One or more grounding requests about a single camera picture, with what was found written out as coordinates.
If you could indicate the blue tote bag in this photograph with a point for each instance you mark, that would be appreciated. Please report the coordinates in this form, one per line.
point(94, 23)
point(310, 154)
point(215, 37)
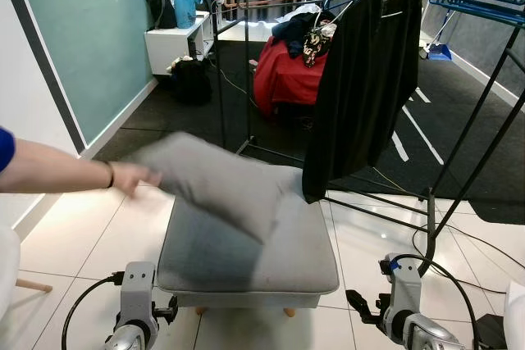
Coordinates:
point(185, 11)

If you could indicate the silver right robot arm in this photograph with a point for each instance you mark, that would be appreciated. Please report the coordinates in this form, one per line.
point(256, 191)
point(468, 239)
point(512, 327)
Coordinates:
point(431, 335)

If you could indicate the grey pillow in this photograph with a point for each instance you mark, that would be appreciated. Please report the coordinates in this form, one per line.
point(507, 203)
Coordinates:
point(217, 182)

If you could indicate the blue dustpan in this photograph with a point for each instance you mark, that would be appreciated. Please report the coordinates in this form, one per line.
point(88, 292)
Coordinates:
point(440, 52)

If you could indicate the patterned floral garment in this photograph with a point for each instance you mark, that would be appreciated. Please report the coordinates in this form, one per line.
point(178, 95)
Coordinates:
point(315, 48)

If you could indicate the person's bare forearm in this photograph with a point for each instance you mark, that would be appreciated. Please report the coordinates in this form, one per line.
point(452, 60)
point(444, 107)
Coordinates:
point(57, 168)

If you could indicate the person's bare hand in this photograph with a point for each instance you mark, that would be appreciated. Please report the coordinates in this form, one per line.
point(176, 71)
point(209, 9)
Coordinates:
point(133, 178)

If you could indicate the white low cabinet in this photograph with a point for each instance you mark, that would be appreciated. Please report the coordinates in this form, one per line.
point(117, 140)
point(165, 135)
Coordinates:
point(172, 47)

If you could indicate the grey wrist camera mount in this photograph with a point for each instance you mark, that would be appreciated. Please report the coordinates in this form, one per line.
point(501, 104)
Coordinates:
point(138, 288)
point(404, 284)

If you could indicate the black metal clothes rack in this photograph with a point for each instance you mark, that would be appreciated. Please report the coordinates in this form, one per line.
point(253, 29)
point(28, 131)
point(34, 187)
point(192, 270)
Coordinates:
point(430, 235)

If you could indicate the black floor bag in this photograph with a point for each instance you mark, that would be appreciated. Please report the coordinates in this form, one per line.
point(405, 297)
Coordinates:
point(191, 81)

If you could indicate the black hanging garment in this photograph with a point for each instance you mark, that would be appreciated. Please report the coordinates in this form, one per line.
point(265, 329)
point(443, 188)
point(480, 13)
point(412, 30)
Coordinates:
point(361, 88)

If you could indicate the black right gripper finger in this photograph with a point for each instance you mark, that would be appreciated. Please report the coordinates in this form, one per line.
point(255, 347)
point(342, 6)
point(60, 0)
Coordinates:
point(359, 305)

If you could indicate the white chair with wooden leg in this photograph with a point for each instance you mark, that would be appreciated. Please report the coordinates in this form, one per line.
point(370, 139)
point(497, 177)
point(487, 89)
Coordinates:
point(6, 272)

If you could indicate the red cloth cover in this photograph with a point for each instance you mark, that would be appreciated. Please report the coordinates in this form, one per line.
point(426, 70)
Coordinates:
point(283, 79)

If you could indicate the grey upholstered ottoman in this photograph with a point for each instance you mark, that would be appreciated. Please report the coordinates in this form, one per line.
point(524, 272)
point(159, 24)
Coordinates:
point(271, 260)

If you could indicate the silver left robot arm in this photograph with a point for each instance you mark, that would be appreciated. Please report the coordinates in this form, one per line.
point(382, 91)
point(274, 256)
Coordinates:
point(131, 338)

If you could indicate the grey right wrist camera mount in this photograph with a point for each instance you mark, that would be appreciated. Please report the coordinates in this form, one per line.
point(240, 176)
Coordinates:
point(404, 284)

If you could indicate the dark blue garment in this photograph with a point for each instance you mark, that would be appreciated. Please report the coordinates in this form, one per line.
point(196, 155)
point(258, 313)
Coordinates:
point(291, 32)

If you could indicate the black backpack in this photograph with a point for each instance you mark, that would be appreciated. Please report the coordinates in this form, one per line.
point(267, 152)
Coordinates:
point(161, 7)

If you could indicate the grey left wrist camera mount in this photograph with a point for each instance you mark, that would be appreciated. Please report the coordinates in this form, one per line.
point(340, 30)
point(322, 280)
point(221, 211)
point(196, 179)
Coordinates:
point(138, 288)

